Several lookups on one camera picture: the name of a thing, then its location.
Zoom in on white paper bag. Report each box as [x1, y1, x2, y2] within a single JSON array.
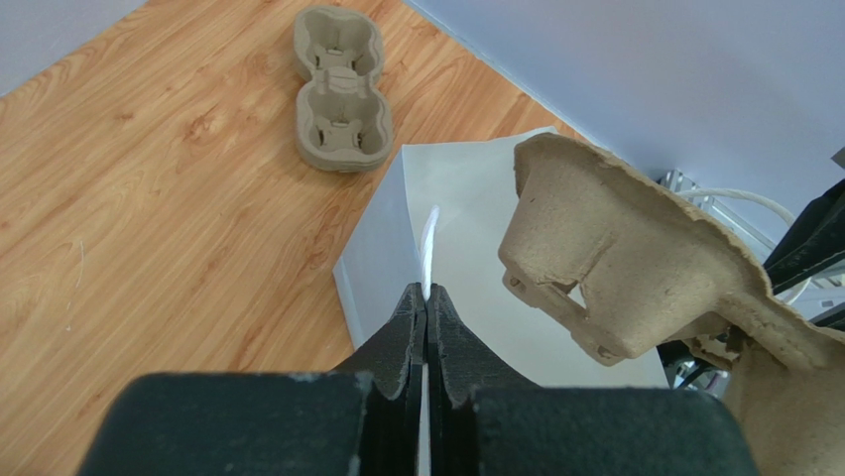
[[333, 136, 667, 388]]

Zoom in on white cable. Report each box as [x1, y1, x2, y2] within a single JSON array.
[[679, 186, 813, 304]]

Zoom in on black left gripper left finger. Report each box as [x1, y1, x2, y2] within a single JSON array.
[[335, 283, 426, 475]]

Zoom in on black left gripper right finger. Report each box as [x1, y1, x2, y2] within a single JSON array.
[[425, 285, 536, 475]]

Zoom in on brown pulp cup carrier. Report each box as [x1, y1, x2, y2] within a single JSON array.
[[499, 133, 844, 475], [294, 5, 394, 173]]

